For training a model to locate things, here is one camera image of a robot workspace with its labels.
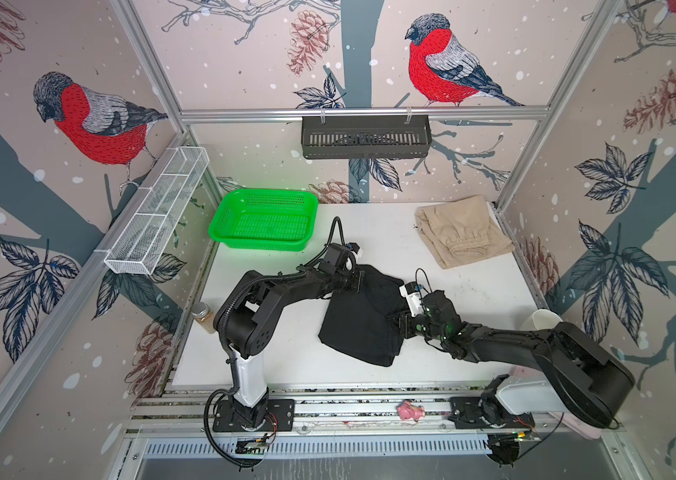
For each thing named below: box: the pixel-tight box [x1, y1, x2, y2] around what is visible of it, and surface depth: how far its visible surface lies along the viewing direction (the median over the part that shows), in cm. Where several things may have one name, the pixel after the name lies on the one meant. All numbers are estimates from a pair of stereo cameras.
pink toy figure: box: [397, 400, 425, 422], surface depth 73 cm
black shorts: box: [318, 264, 411, 367], surface depth 87 cm
